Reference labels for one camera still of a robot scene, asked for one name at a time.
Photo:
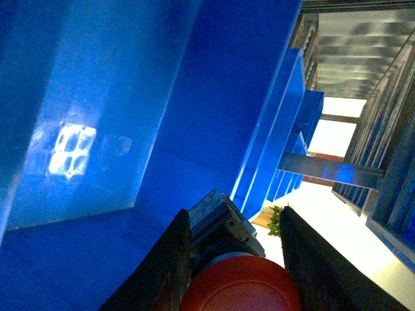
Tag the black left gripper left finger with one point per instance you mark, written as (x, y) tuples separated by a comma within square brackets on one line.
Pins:
[(159, 282)]

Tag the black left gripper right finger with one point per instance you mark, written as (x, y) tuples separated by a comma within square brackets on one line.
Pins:
[(325, 279)]

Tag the red mushroom push button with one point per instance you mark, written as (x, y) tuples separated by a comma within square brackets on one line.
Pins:
[(229, 268)]

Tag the large blue middle bin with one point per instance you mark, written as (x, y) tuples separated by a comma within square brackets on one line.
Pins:
[(115, 115)]

